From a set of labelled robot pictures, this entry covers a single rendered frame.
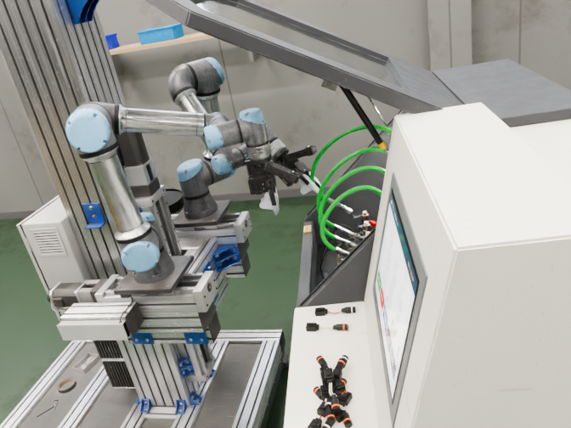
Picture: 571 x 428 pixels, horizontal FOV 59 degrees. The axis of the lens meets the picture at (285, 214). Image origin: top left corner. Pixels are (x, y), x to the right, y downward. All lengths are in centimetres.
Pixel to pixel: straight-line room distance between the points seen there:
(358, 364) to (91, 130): 97
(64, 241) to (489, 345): 169
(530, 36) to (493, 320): 383
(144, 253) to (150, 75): 344
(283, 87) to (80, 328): 314
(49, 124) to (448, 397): 161
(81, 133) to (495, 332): 118
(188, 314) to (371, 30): 310
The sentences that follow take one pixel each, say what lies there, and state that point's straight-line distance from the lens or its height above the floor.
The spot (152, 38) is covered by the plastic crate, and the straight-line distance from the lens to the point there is 437.
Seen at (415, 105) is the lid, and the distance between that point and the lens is 136.
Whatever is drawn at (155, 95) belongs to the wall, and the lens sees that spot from 500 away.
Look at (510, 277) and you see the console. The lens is 78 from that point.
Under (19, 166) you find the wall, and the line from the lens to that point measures 612.
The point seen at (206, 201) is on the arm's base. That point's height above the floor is 110.
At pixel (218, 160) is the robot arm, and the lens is 189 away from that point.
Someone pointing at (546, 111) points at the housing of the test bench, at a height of 150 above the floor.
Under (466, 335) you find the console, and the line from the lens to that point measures 82.
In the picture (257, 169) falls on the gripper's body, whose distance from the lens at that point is 166.
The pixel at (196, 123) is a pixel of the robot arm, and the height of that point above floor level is 154.
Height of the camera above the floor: 192
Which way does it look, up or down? 25 degrees down
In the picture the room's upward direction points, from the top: 11 degrees counter-clockwise
